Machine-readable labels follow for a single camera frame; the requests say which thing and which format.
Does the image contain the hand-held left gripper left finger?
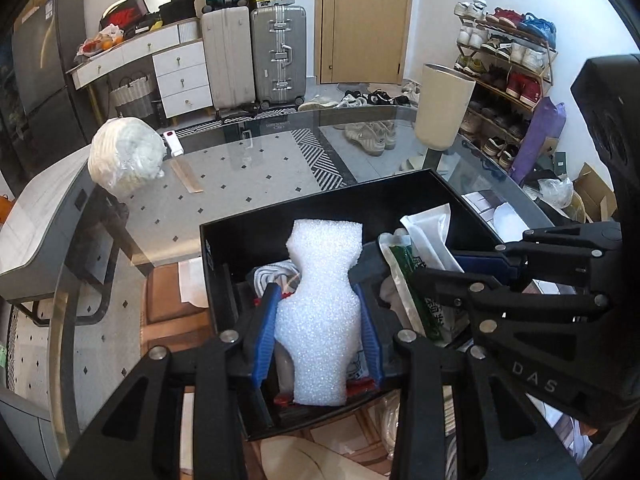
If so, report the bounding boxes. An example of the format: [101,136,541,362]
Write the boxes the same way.
[55,282,281,480]

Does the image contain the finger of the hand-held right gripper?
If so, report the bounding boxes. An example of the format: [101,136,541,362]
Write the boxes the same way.
[414,267,613,341]
[452,222,626,296]

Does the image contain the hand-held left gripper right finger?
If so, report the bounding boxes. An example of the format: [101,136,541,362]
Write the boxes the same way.
[349,280,583,480]

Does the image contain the green packet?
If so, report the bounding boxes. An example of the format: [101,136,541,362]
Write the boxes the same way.
[377,230,468,346]

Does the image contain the white foam sheet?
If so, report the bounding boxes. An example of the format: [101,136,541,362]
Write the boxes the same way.
[275,217,363,406]

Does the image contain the zip bag of white rope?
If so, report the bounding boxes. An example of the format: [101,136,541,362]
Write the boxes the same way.
[246,260,303,307]

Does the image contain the white sachet packet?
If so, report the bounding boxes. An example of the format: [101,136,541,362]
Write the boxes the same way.
[400,204,466,273]

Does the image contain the black cardboard box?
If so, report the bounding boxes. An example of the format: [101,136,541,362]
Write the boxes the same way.
[199,169,506,441]

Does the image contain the white papers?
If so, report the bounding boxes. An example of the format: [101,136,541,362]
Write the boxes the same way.
[462,190,526,241]

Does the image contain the clear plastic bag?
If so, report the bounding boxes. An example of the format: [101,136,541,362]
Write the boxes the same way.
[537,177,575,208]

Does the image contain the open cardboard box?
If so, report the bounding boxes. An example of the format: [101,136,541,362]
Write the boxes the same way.
[572,162,616,223]

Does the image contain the purple rolled mat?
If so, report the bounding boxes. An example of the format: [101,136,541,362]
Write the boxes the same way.
[509,96,567,186]

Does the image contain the beige sneaker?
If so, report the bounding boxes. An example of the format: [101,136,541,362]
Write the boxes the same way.
[344,121,386,157]
[370,120,397,150]

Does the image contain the cream cylindrical tumbler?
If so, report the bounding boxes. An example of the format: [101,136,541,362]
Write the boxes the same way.
[414,62,476,151]

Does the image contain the black and white sneakers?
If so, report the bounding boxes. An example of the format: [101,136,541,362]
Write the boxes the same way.
[345,89,401,107]

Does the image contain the wooden shoe rack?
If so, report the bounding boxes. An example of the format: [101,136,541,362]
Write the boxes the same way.
[452,0,560,171]

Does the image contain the collection of assorted shoes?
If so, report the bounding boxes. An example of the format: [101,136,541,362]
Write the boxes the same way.
[454,0,557,171]

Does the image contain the white floor sneakers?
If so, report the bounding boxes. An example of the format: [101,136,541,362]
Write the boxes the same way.
[300,95,346,111]

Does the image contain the grey marble coffee table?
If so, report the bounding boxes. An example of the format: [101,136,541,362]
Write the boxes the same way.
[0,147,131,326]

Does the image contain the grey low cabinet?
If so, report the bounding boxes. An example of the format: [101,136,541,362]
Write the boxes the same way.
[0,390,61,480]

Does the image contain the woven laundry basket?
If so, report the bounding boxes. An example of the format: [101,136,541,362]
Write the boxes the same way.
[109,72,156,121]

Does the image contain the beige wooden door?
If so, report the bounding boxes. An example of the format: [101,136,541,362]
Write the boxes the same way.
[318,0,416,86]

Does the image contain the white suitcase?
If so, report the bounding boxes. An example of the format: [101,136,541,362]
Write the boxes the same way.
[200,5,258,111]

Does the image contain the silver suitcase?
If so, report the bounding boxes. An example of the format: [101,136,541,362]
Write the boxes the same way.
[249,5,308,108]

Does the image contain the white desk with drawers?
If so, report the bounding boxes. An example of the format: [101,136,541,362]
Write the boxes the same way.
[67,17,213,121]

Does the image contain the dark glass cabinet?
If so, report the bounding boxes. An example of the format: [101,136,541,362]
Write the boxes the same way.
[0,50,28,186]

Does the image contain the plate of fruit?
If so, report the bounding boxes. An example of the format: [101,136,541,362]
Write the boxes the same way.
[75,25,126,58]

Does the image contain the black bag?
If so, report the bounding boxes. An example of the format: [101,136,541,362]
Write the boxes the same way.
[159,0,198,23]

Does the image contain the red and black shoebox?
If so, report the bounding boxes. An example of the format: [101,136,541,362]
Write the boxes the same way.
[100,0,148,31]

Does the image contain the grey refrigerator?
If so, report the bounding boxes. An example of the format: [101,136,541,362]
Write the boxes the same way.
[11,0,96,121]

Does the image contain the large plastic bag of rope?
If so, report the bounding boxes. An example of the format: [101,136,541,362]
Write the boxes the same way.
[87,116,166,198]

